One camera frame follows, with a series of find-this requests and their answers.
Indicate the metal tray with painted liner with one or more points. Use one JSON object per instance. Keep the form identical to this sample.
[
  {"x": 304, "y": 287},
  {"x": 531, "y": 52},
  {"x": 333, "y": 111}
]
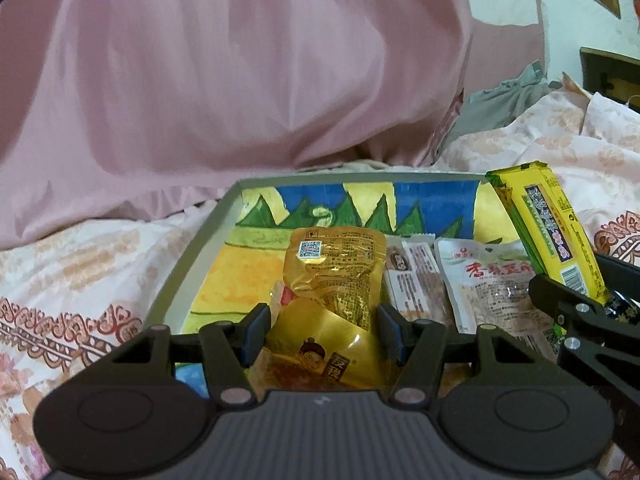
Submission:
[{"x": 260, "y": 260}]

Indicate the white snack packet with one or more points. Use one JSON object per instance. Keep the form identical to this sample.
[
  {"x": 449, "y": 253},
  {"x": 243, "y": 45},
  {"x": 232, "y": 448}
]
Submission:
[{"x": 495, "y": 290}]

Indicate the green yellow snack packet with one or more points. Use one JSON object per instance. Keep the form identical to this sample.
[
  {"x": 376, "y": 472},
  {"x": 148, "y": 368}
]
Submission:
[{"x": 547, "y": 230}]

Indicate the grey cloth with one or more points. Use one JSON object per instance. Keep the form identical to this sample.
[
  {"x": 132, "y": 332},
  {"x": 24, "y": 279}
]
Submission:
[{"x": 500, "y": 100}]

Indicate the dark blue stick packet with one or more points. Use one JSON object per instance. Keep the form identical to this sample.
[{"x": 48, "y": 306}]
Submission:
[{"x": 622, "y": 310}]

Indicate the clear brown snack packet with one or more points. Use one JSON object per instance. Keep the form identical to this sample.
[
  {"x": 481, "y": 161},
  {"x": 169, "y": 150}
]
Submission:
[{"x": 412, "y": 282}]

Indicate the gold cartoon face snack packet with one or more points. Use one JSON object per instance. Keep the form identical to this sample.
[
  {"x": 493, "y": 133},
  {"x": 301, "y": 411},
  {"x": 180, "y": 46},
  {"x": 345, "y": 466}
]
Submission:
[{"x": 320, "y": 357}]

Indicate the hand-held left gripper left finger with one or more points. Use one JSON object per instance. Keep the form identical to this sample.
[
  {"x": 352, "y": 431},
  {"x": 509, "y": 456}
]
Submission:
[{"x": 255, "y": 336}]

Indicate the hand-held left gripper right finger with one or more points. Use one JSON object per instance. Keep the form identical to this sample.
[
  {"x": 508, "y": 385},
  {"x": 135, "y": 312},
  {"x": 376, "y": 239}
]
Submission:
[{"x": 391, "y": 336}]

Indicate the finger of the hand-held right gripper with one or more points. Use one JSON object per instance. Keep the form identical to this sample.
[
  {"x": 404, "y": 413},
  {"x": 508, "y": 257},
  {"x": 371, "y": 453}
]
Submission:
[
  {"x": 620, "y": 272},
  {"x": 575, "y": 310}
]

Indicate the dark wooden cabinet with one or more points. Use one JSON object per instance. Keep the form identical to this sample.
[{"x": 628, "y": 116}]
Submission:
[{"x": 612, "y": 77}]

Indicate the pink curtain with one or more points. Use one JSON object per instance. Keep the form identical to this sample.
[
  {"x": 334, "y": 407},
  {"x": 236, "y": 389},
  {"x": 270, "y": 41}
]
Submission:
[{"x": 215, "y": 85}]

